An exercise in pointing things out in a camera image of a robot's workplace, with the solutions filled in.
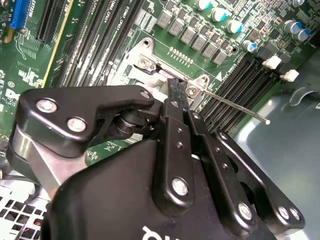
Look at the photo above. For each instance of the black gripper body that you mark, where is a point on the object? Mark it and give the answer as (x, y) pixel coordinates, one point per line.
(107, 200)

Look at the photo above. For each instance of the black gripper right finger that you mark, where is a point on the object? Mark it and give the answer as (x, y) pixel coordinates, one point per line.
(228, 185)

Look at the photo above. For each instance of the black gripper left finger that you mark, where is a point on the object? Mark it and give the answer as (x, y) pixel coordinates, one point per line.
(172, 150)

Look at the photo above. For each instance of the metal socket cover frame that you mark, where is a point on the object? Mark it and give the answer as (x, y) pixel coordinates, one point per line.
(147, 78)

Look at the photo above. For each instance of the metal CPU locking lever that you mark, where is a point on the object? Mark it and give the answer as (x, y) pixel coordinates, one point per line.
(235, 106)

